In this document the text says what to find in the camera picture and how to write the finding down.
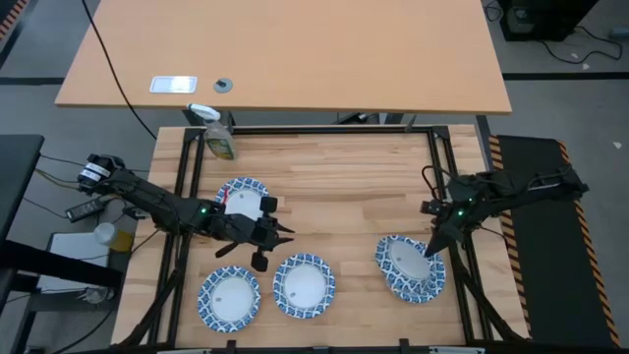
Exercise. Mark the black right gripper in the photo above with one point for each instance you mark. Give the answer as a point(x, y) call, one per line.
point(449, 226)

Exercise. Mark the plastic cup with yellow liquid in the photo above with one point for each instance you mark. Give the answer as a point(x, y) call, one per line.
point(105, 234)

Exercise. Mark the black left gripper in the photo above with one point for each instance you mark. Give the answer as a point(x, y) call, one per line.
point(258, 236)

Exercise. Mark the light wood desk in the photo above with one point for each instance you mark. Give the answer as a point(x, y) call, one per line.
point(319, 49)

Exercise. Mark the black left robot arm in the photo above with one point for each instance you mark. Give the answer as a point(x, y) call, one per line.
point(147, 196)

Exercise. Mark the black side table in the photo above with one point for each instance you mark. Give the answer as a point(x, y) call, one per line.
point(15, 172)

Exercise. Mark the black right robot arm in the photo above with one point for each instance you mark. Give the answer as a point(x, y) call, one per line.
point(531, 189)

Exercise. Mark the blue patterned paper bowl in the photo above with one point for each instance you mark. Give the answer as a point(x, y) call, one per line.
point(408, 260)
point(304, 287)
point(418, 298)
point(243, 196)
point(229, 300)

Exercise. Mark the black aluminium rig frame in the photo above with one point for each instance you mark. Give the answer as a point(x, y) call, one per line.
point(319, 130)

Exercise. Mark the black computer case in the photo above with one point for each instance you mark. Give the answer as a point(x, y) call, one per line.
point(540, 19)

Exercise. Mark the grey round desk grommet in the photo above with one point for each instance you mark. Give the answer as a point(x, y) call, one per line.
point(223, 85)

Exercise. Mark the green label spray bottle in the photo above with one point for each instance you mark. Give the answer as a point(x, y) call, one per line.
point(219, 142)

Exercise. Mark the black hazard striped floor mat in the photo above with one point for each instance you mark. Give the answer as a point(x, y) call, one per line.
point(550, 270)

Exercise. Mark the white flat board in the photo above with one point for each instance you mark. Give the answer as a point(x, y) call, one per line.
point(74, 251)

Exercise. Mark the black power adapter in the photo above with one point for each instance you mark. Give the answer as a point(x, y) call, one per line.
point(83, 210)

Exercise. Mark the white rectangular desk plate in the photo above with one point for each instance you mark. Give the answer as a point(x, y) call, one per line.
point(173, 84)

